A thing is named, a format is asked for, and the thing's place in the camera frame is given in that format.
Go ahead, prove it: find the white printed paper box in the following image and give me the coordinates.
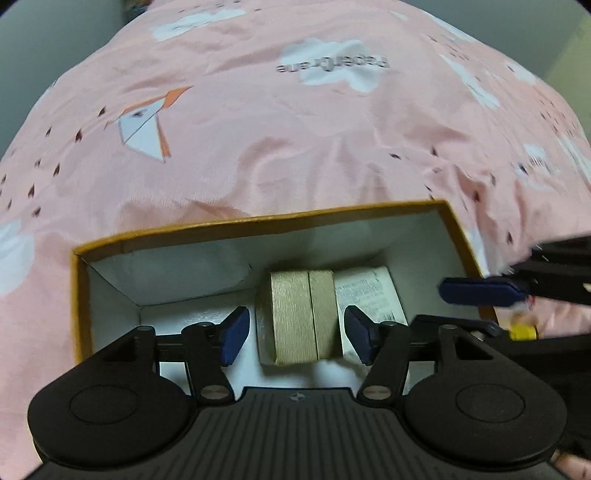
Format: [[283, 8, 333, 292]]
[[333, 266, 413, 394]]

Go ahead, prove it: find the pink printed blanket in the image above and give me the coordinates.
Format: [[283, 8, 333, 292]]
[[0, 0, 591, 370]]

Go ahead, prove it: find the small yellow bottle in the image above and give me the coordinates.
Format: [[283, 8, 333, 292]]
[[509, 323, 539, 342]]

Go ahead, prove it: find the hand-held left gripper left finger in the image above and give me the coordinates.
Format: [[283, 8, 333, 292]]
[[95, 306, 251, 404]]

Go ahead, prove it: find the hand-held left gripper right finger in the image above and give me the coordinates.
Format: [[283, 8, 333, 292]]
[[344, 305, 498, 403]]

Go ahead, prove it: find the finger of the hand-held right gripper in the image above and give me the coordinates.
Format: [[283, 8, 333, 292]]
[[438, 236, 591, 309], [413, 315, 591, 457]]

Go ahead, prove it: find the orange-rimmed cardboard box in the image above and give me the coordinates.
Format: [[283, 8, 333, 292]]
[[70, 199, 507, 394]]

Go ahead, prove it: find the beige ribbed box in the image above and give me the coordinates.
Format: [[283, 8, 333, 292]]
[[255, 270, 345, 368]]

